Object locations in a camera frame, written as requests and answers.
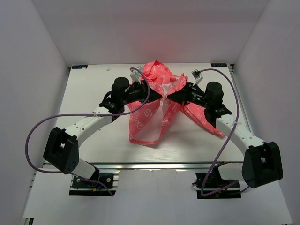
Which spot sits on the blue corner label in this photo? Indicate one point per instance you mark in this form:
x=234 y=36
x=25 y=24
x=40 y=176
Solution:
x=218 y=65
x=79 y=67

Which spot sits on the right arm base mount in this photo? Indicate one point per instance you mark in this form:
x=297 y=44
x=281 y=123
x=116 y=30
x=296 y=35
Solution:
x=212 y=184

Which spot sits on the aluminium front rail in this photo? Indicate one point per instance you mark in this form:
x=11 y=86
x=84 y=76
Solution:
x=152 y=165

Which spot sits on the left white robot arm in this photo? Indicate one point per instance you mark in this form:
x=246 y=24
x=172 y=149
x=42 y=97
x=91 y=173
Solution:
x=62 y=148

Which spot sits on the pink hooded kids jacket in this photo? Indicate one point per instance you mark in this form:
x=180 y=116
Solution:
x=148 y=124

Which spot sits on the aluminium rail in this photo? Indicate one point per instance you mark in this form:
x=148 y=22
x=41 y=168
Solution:
x=152 y=165
x=244 y=113

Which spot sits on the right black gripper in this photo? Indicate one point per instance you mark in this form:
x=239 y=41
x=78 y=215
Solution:
x=183 y=96

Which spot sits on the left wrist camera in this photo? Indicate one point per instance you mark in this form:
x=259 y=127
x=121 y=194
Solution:
x=136 y=74

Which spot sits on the right blue corner label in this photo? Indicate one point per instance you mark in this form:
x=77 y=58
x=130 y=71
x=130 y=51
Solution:
x=218 y=65

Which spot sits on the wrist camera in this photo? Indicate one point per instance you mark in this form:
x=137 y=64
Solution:
x=136 y=74
x=197 y=76

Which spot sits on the aluminium right side rail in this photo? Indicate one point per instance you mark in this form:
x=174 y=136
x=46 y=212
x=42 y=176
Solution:
x=244 y=113

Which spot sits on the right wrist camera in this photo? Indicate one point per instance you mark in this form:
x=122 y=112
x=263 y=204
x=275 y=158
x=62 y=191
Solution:
x=197 y=76

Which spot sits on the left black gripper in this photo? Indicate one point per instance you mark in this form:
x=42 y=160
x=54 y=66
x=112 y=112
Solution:
x=148 y=95

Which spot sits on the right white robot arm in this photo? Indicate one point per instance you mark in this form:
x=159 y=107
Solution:
x=262 y=161

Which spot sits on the left blue corner label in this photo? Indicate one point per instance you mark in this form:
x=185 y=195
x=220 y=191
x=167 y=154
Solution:
x=79 y=67

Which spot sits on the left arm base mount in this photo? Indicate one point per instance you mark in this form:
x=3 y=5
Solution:
x=106 y=185

